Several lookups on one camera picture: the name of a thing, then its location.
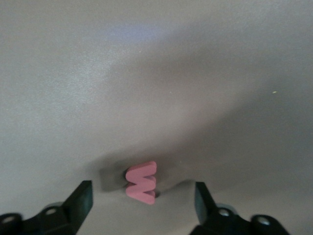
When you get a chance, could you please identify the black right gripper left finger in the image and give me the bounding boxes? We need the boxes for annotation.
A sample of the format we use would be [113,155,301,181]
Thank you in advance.
[0,180,94,235]

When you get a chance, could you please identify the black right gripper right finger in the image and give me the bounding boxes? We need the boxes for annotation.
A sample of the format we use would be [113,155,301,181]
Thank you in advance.
[190,181,291,235]

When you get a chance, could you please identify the pink letter w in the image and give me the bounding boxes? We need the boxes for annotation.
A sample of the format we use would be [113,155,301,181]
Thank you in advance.
[125,161,157,205]

